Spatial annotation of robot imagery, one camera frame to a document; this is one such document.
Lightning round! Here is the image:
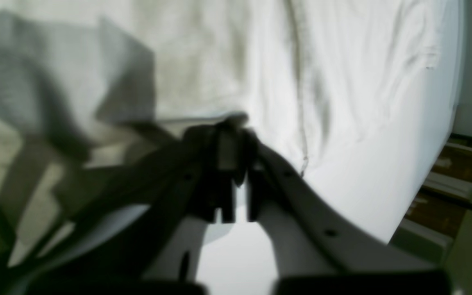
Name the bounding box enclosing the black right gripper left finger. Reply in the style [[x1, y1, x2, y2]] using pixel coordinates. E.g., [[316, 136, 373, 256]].
[[0, 123, 238, 295]]

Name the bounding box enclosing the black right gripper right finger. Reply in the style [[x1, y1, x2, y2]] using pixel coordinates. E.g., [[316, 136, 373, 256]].
[[244, 131, 452, 295]]

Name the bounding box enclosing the white T-shirt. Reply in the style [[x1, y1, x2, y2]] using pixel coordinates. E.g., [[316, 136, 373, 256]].
[[0, 0, 461, 242]]

